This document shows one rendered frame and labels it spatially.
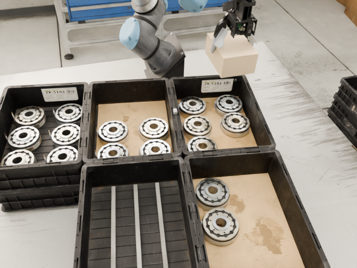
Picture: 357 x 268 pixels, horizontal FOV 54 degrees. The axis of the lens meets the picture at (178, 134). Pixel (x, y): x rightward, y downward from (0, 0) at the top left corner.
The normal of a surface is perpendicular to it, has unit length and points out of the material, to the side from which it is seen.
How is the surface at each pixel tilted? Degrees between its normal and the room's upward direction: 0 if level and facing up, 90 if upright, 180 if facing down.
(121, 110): 0
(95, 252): 0
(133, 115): 0
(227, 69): 90
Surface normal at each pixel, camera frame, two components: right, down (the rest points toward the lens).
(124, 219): 0.03, -0.71
